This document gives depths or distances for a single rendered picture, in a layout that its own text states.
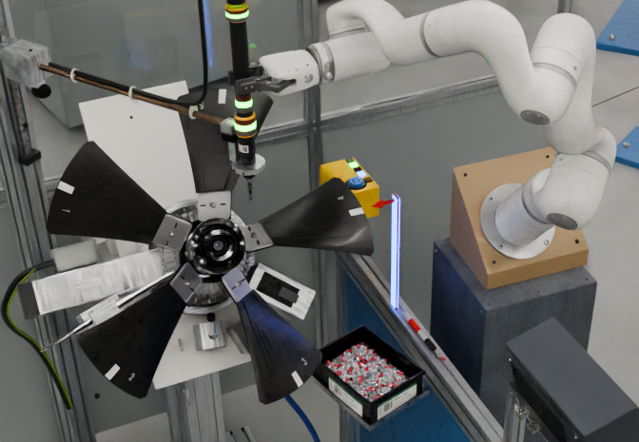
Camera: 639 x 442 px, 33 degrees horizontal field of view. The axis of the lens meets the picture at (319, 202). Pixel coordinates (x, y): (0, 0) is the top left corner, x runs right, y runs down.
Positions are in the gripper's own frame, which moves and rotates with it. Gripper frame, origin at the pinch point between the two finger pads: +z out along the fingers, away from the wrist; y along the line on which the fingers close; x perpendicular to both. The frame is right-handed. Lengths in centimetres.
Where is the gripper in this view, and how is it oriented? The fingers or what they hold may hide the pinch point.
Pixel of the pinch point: (242, 81)
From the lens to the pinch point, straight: 219.3
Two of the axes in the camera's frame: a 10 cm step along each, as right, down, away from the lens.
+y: -3.9, -5.1, 7.7
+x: -0.3, -8.3, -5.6
